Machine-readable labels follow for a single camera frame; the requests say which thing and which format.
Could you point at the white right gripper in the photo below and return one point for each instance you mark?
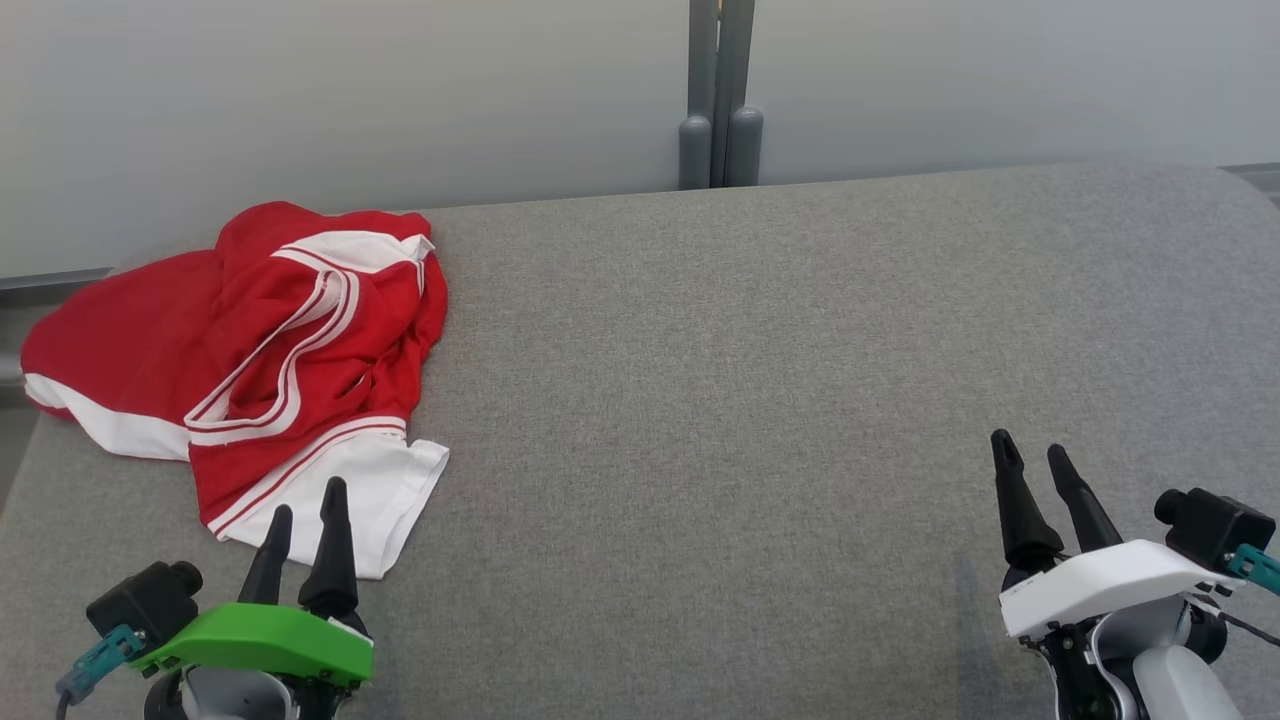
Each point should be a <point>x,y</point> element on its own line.
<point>1090,585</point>

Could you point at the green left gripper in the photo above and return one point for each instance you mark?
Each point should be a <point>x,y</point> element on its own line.
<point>260,635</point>

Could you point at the red jersey with striped trim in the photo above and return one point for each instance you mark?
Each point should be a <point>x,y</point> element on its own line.
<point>375,325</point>

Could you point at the red shorts with white hem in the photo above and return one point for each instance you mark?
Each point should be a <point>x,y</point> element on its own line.
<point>120,330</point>

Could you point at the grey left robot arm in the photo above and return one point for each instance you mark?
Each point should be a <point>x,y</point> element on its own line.
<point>230,700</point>

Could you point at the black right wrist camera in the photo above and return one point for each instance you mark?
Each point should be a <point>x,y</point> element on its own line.
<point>1215,528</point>

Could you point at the grey metal frame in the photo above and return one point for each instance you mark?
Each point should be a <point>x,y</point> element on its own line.
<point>50,278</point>

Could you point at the grey partition post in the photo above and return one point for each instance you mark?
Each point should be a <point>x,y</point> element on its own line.
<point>720,100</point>

